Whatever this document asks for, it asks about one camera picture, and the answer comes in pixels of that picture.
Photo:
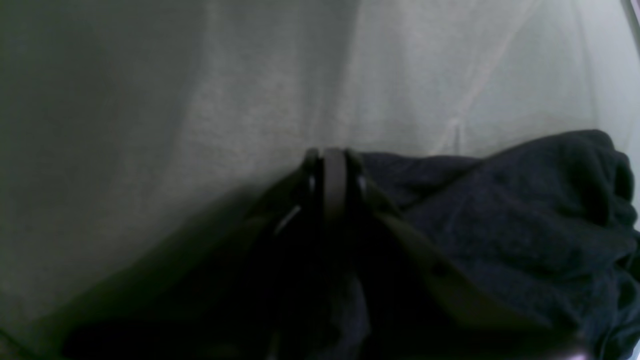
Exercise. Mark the black t-shirt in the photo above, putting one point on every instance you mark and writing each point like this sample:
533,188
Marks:
546,227

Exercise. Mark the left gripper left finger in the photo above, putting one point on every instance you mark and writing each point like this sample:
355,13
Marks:
291,214

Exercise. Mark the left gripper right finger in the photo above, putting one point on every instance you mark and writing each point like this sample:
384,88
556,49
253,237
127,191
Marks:
407,280

